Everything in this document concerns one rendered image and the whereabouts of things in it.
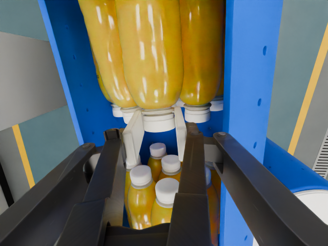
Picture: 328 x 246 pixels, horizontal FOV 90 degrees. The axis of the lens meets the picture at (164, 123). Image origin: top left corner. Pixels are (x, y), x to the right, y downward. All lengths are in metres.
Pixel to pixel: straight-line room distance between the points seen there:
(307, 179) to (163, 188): 0.40
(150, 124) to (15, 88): 0.63
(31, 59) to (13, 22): 0.95
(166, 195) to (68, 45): 0.26
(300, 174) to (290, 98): 1.18
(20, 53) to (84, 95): 0.51
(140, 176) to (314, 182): 0.43
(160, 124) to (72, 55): 0.19
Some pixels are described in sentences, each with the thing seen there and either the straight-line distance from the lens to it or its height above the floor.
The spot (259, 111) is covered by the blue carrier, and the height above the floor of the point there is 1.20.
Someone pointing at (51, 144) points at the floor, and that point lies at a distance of 1.85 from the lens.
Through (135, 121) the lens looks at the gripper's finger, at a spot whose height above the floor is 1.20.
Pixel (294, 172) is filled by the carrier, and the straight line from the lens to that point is 0.58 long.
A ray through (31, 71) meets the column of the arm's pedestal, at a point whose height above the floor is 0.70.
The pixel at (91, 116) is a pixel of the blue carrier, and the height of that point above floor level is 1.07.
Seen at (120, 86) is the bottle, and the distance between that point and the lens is 0.23.
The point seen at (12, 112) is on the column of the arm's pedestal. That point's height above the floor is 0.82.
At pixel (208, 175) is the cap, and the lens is 0.30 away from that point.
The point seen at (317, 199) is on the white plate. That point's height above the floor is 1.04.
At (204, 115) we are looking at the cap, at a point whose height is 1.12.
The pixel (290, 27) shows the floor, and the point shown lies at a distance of 1.63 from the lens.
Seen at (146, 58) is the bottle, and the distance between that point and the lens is 0.17.
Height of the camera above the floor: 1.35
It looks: 71 degrees down
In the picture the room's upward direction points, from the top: 177 degrees counter-clockwise
